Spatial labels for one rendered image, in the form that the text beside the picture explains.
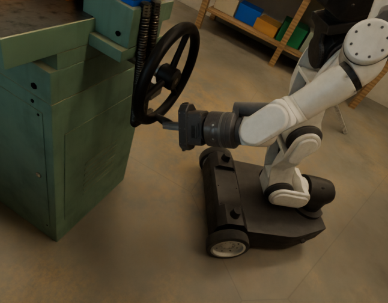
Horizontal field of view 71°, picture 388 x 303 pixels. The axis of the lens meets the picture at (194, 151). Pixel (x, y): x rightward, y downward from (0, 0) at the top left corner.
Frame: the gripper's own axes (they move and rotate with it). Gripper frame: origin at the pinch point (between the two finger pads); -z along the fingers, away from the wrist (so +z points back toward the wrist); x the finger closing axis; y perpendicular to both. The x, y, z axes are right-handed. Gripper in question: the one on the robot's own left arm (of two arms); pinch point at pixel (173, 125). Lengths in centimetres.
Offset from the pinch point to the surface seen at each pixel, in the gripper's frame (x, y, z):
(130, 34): 22.0, 9.9, -4.5
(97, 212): -48, -19, -56
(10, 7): 26.3, 25.7, -20.9
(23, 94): 9.0, 19.9, -31.4
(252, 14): 83, -283, -61
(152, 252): -63, -23, -28
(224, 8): 92, -277, -94
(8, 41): 19.0, 31.8, -13.2
